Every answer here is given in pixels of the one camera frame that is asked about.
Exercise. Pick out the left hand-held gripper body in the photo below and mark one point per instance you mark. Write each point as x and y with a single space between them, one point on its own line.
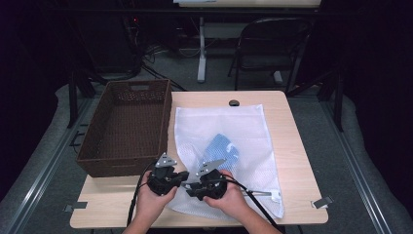
160 183

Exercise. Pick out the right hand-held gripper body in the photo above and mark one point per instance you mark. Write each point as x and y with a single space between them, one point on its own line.
212 187

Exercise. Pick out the blue garment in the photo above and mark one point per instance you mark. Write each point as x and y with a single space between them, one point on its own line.
222 149

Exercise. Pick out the white mesh laundry bag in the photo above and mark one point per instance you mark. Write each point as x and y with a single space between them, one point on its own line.
246 130

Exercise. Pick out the brown woven basket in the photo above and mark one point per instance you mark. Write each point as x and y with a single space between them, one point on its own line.
130 123

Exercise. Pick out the person's left hand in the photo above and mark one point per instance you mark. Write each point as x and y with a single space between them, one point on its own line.
152 204

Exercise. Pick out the person's right hand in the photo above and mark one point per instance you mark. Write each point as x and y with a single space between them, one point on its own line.
229 203

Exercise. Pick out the grey tape piece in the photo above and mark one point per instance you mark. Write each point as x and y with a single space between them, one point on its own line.
78 205
322 202

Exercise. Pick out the white desk leg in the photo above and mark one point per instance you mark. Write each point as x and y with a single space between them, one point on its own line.
202 58

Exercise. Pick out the black metal stand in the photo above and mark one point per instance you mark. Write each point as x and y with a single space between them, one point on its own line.
339 97
73 97

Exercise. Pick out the black folding chair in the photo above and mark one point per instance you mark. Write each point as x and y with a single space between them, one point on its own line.
272 42

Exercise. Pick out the aluminium floor rail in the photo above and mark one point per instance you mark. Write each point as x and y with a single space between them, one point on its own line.
354 165
48 165

